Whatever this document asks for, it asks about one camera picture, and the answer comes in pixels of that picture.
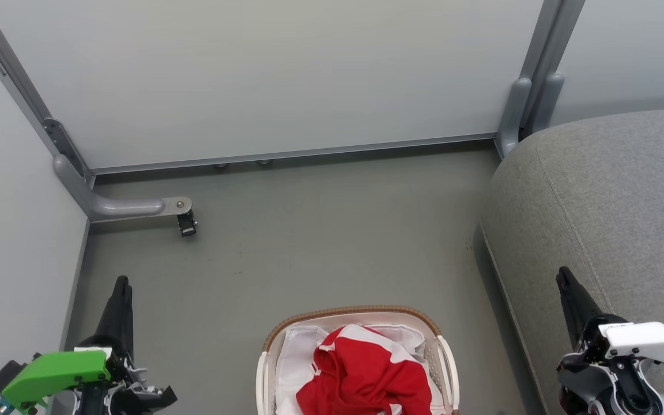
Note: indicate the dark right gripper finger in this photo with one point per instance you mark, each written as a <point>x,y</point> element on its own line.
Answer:
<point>588,314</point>
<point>571,314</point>

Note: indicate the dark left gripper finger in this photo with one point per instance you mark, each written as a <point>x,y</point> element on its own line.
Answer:
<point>127,323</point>
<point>110,328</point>

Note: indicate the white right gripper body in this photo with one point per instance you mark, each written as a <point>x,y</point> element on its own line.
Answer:
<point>649,340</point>

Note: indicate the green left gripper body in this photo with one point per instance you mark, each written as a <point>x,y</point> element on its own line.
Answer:
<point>55,372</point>

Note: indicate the red shirt wide white stripe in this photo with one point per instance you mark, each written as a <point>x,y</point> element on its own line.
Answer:
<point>361,374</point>

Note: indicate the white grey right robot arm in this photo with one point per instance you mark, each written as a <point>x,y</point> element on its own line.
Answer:
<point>597,386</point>

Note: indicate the grey fabric sofa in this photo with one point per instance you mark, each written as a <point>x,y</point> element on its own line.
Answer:
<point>608,202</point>

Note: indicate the black caster wheel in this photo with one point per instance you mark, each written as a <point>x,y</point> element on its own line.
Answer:
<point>187,225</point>

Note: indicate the grey partition foot bar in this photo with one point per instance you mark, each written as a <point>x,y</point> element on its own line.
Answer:
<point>119,206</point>

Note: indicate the white fabric basket liner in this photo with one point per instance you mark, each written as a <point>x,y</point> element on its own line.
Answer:
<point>297,363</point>

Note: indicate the white laundry basket brown rim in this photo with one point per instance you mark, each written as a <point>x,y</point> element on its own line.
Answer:
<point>355,311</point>

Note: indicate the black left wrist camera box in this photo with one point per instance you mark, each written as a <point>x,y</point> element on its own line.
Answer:
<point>6,374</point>

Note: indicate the grey double partition post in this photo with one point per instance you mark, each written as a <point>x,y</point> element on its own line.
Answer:
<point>545,57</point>

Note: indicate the grey metal partition post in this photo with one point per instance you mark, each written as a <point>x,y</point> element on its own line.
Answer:
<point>18,75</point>

